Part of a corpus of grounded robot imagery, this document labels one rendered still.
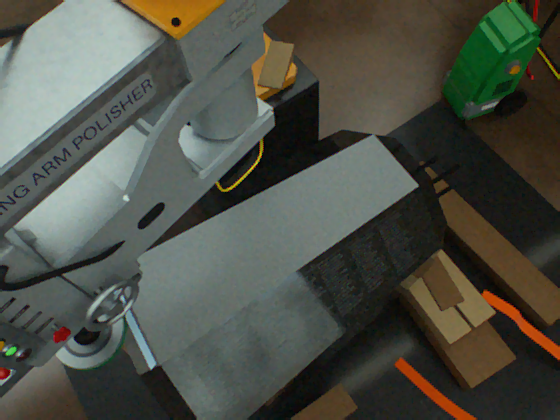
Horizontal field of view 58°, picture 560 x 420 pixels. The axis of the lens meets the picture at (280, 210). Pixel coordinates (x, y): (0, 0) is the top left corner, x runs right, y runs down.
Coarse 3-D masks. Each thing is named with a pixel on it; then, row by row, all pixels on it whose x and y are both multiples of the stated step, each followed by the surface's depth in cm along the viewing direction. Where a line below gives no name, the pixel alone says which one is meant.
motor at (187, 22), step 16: (128, 0) 87; (144, 0) 87; (160, 0) 87; (176, 0) 86; (192, 0) 86; (208, 0) 86; (224, 0) 87; (144, 16) 87; (160, 16) 85; (176, 16) 85; (192, 16) 84; (176, 32) 83
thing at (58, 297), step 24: (0, 240) 88; (24, 240) 103; (0, 264) 87; (24, 264) 92; (48, 264) 103; (24, 288) 96; (48, 288) 102; (72, 288) 109; (24, 312) 101; (48, 312) 107; (72, 312) 114; (48, 336) 113; (72, 336) 121; (48, 360) 119
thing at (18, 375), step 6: (138, 264) 135; (138, 276) 131; (114, 282) 131; (24, 366) 121; (30, 366) 123; (12, 372) 120; (18, 372) 121; (24, 372) 123; (12, 378) 121; (18, 378) 123; (0, 384) 119; (6, 384) 120; (12, 384) 122; (0, 390) 120; (6, 390) 122; (0, 396) 121
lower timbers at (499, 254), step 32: (448, 192) 249; (448, 224) 242; (480, 224) 241; (480, 256) 234; (512, 256) 233; (512, 288) 226; (544, 288) 225; (416, 320) 229; (544, 320) 219; (448, 352) 214; (480, 352) 213; (512, 352) 212
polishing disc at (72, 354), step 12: (120, 324) 148; (108, 336) 146; (120, 336) 146; (72, 348) 145; (84, 348) 145; (96, 348) 145; (108, 348) 145; (72, 360) 144; (84, 360) 144; (96, 360) 143
